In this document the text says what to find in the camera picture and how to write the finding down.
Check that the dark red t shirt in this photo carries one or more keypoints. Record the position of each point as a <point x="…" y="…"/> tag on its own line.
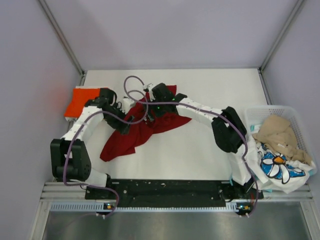
<point x="118" y="145"/>

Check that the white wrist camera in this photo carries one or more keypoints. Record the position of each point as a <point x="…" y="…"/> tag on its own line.
<point x="148" y="88"/>
<point x="126" y="104"/>

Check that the folded orange t shirt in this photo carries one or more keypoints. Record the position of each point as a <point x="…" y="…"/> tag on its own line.
<point x="80" y="102"/>

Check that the right aluminium frame post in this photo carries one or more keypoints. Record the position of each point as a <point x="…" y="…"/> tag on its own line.
<point x="290" y="20"/>

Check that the aluminium frame post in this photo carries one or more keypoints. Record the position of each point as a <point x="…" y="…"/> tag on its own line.
<point x="60" y="35"/>
<point x="290" y="20"/>

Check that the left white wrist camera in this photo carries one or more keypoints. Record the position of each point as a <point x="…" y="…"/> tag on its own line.
<point x="126" y="104"/>

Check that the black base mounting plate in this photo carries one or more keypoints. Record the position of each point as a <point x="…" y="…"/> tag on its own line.
<point x="179" y="193"/>

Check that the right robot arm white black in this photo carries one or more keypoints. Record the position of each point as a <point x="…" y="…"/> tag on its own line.
<point x="229" y="131"/>

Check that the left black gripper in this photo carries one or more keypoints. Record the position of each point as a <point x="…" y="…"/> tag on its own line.
<point x="119" y="125"/>

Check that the left aluminium frame post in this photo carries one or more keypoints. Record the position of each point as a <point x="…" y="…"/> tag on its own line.
<point x="60" y="35"/>

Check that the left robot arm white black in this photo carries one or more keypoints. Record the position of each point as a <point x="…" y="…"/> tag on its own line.
<point x="70" y="160"/>

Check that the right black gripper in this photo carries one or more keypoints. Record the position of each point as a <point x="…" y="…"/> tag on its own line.
<point x="151" y="107"/>

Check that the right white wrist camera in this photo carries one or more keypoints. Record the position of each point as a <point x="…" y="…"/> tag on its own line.
<point x="148" y="88"/>

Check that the grey slotted cable duct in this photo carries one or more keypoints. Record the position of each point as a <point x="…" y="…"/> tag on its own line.
<point x="106" y="207"/>

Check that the folded white t shirt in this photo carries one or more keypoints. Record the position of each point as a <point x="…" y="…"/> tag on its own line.
<point x="72" y="119"/>

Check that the white plastic laundry basket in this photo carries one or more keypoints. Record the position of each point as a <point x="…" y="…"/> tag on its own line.
<point x="257" y="115"/>

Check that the white flower print t shirt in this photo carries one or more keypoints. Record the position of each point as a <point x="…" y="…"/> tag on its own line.
<point x="273" y="171"/>

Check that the teal t shirt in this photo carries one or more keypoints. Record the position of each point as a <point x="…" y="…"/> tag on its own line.
<point x="255" y="128"/>

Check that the beige t shirt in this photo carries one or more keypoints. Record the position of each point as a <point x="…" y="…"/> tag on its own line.
<point x="278" y="136"/>

